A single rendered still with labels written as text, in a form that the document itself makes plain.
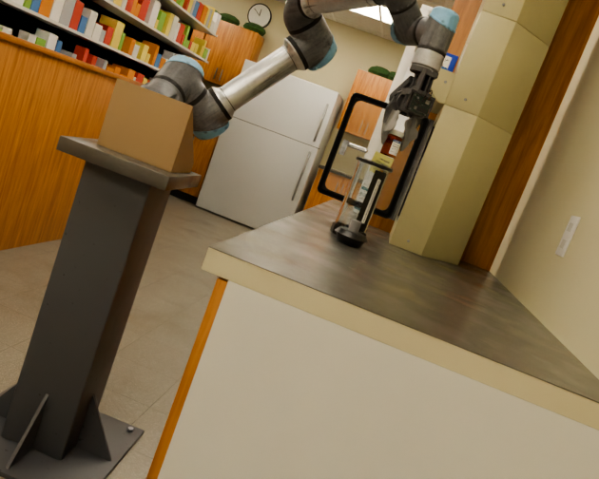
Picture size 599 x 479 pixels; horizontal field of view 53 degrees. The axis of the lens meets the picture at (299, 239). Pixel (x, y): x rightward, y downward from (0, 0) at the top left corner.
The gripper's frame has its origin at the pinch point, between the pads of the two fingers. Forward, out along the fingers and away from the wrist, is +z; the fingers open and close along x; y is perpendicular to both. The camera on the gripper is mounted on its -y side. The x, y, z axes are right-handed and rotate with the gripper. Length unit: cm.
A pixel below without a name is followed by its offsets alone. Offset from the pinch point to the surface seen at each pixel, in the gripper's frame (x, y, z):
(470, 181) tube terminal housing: 41.2, -23.7, 0.9
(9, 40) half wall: -123, -167, 11
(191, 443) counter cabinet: -41, 59, 61
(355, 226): -3.8, 5.8, 23.7
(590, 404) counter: 9, 83, 30
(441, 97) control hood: 21.8, -26.2, -20.0
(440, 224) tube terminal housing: 36.2, -21.9, 17.3
